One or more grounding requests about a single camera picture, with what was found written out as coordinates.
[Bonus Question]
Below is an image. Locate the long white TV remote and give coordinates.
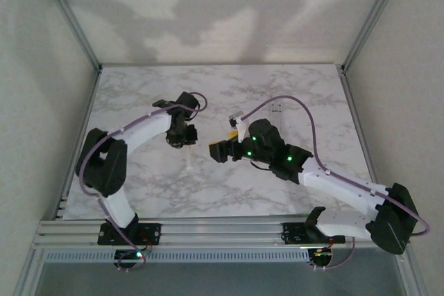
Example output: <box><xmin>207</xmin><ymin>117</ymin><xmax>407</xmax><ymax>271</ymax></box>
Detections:
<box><xmin>269</xmin><ymin>101</ymin><xmax>287</xmax><ymax>134</ymax></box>

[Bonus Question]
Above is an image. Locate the black controller board with LED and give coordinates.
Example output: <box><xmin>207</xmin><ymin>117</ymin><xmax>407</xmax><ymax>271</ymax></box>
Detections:
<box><xmin>113</xmin><ymin>249</ymin><xmax>146</xmax><ymax>272</ymax></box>
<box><xmin>308</xmin><ymin>247</ymin><xmax>334</xmax><ymax>270</ymax></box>

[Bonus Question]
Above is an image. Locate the aluminium side rail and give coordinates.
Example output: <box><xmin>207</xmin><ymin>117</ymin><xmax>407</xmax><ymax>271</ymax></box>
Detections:
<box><xmin>337</xmin><ymin>66</ymin><xmax>389</xmax><ymax>216</ymax></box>
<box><xmin>51</xmin><ymin>67</ymin><xmax>103</xmax><ymax>220</ymax></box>

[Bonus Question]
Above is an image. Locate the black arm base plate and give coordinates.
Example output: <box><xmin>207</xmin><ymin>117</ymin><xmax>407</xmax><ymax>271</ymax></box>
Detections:
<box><xmin>282</xmin><ymin>221</ymin><xmax>346</xmax><ymax>245</ymax></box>
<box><xmin>98</xmin><ymin>222</ymin><xmax>163</xmax><ymax>247</ymax></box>

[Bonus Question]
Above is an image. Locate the grey slotted cable duct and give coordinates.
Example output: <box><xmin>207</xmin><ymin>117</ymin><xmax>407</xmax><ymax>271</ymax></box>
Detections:
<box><xmin>44</xmin><ymin>249</ymin><xmax>310</xmax><ymax>265</ymax></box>

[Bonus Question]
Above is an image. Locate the aluminium frame post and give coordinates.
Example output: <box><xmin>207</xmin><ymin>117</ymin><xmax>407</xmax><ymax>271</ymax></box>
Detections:
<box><xmin>33</xmin><ymin>0</ymin><xmax>104</xmax><ymax>72</ymax></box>
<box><xmin>338</xmin><ymin>0</ymin><xmax>414</xmax><ymax>74</ymax></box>

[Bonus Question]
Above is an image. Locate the aluminium lower frame bar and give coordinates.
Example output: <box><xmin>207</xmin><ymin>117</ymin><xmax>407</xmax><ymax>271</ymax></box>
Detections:
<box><xmin>398</xmin><ymin>249</ymin><xmax>429</xmax><ymax>296</ymax></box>
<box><xmin>13</xmin><ymin>250</ymin><xmax>46</xmax><ymax>296</ymax></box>

